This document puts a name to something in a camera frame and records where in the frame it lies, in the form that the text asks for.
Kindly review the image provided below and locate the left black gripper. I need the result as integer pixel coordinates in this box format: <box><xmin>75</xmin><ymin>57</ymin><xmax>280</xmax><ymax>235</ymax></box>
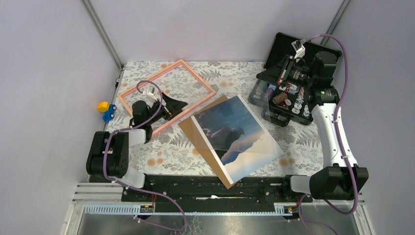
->
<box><xmin>145</xmin><ymin>93</ymin><xmax>187</xmax><ymax>125</ymax></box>

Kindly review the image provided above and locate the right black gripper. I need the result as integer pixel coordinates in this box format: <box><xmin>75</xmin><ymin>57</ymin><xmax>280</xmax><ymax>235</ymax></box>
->
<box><xmin>255</xmin><ymin>55</ymin><xmax>315</xmax><ymax>89</ymax></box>

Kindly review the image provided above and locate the pink wooden picture frame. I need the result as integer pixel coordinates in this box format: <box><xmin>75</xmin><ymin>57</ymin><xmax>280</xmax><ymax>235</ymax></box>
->
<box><xmin>117</xmin><ymin>59</ymin><xmax>216</xmax><ymax>136</ymax></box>

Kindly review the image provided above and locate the clear plastic sheet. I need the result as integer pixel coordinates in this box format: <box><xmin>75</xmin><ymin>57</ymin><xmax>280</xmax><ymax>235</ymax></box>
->
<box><xmin>191</xmin><ymin>82</ymin><xmax>285</xmax><ymax>156</ymax></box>

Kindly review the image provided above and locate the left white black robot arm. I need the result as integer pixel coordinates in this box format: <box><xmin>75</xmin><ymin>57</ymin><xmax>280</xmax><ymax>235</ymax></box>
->
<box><xmin>86</xmin><ymin>94</ymin><xmax>188</xmax><ymax>178</ymax></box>

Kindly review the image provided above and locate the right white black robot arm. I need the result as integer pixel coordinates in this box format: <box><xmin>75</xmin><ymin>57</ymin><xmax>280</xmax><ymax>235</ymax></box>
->
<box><xmin>257</xmin><ymin>51</ymin><xmax>369</xmax><ymax>202</ymax></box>

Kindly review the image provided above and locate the blue seascape photo print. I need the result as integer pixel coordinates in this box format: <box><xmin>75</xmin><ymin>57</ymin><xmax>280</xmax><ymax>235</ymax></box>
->
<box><xmin>189</xmin><ymin>95</ymin><xmax>284</xmax><ymax>188</ymax></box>

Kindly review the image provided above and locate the brown cardboard backing board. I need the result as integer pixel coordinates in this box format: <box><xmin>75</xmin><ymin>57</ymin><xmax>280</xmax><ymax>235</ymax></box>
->
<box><xmin>179</xmin><ymin>95</ymin><xmax>245</xmax><ymax>189</ymax></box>

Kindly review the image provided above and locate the brown poker chip stack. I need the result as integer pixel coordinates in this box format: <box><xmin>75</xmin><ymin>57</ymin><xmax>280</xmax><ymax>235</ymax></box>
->
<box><xmin>272</xmin><ymin>93</ymin><xmax>288</xmax><ymax>105</ymax></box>

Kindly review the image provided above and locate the floral patterned table mat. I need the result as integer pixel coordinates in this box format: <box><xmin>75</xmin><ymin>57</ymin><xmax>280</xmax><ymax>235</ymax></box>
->
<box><xmin>118</xmin><ymin>61</ymin><xmax>323</xmax><ymax>176</ymax></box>

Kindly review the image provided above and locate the black poker chip case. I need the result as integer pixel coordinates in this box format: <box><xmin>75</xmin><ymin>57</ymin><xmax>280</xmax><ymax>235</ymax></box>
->
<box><xmin>249</xmin><ymin>32</ymin><xmax>342</xmax><ymax>127</ymax></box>

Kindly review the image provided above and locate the yellow and blue toy car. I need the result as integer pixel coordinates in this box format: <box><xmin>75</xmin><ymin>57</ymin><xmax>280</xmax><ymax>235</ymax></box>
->
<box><xmin>97</xmin><ymin>101</ymin><xmax>117</xmax><ymax>122</ymax></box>

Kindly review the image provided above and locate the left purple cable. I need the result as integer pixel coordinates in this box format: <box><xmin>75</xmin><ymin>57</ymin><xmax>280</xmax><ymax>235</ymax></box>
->
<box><xmin>102</xmin><ymin>80</ymin><xmax>188</xmax><ymax>232</ymax></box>

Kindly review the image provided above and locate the purple cable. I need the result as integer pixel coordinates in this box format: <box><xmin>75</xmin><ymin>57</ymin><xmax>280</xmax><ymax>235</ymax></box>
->
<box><xmin>102</xmin><ymin>80</ymin><xmax>188</xmax><ymax>232</ymax></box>
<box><xmin>297</xmin><ymin>34</ymin><xmax>360</xmax><ymax>235</ymax></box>

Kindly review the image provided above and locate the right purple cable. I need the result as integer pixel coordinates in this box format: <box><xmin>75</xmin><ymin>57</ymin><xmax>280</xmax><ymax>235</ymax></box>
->
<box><xmin>297</xmin><ymin>34</ymin><xmax>360</xmax><ymax>235</ymax></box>

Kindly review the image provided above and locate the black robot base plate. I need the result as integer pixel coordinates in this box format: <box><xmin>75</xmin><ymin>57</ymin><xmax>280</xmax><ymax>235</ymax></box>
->
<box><xmin>89</xmin><ymin>173</ymin><xmax>347</xmax><ymax>214</ymax></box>

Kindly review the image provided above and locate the left aluminium corner post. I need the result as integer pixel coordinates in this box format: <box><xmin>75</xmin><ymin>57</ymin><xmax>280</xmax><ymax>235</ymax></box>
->
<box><xmin>80</xmin><ymin>0</ymin><xmax>124</xmax><ymax>70</ymax></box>

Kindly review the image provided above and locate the aluminium corner post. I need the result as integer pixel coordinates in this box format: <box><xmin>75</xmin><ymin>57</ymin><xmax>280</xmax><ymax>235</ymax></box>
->
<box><xmin>325</xmin><ymin>0</ymin><xmax>353</xmax><ymax>35</ymax></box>
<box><xmin>80</xmin><ymin>0</ymin><xmax>124</xmax><ymax>70</ymax></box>

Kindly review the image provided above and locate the right aluminium corner post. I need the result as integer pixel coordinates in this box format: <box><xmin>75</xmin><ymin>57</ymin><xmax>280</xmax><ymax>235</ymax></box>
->
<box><xmin>325</xmin><ymin>0</ymin><xmax>353</xmax><ymax>35</ymax></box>

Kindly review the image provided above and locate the white slotted cable duct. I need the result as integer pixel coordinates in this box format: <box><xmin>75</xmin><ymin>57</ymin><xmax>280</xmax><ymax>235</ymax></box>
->
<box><xmin>84</xmin><ymin>204</ymin><xmax>155</xmax><ymax>215</ymax></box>

